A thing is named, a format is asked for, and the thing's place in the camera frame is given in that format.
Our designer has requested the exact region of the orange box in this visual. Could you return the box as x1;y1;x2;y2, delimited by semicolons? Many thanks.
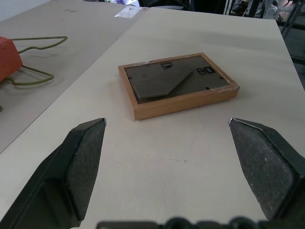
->
0;36;24;82

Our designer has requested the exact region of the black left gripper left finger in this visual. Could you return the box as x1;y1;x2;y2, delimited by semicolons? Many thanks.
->
0;117;107;229

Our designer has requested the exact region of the white paper sheet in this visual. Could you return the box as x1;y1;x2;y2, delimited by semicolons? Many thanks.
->
113;5;142;19

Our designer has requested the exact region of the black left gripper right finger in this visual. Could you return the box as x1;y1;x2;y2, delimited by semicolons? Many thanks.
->
228;117;305;221

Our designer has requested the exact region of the black metal stand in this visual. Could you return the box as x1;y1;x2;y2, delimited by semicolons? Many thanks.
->
281;0;305;39

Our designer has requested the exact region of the olive green wire hanger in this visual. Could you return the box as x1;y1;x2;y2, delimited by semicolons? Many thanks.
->
5;65;55;87
11;36;68;53

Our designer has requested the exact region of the wooden picture frame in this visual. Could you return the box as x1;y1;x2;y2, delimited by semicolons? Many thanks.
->
117;52;240;121

